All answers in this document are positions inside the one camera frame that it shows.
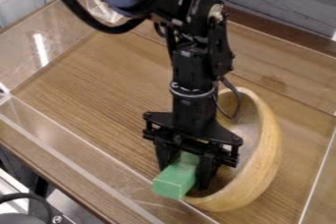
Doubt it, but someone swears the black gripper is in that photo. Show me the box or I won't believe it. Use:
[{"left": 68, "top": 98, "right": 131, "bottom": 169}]
[{"left": 140, "top": 96, "right": 244, "bottom": 193}]

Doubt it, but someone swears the green block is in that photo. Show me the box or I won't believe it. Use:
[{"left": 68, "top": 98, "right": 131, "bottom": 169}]
[{"left": 152, "top": 152, "right": 200, "bottom": 199}]

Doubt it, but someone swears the brown wooden bowl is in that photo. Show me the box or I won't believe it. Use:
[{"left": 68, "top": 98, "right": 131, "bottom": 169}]
[{"left": 184, "top": 87, "right": 283, "bottom": 212}]

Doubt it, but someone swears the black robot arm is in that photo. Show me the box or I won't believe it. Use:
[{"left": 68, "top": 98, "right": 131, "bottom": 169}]
[{"left": 104, "top": 0, "right": 243, "bottom": 190}]

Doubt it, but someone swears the clear acrylic tray wall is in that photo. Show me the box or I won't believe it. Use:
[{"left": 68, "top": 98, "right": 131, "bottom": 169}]
[{"left": 0, "top": 95, "right": 182, "bottom": 224}]

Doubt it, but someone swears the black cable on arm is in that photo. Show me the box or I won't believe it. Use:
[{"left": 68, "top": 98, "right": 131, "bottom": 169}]
[{"left": 38, "top": 0, "right": 146, "bottom": 35}]

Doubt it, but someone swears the black cable lower left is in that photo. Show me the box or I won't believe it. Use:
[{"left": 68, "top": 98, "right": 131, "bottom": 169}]
[{"left": 0, "top": 192, "right": 56, "bottom": 224}]

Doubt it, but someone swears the clear acrylic corner bracket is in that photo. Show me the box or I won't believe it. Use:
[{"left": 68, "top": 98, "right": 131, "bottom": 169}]
[{"left": 86, "top": 0, "right": 127, "bottom": 26}]

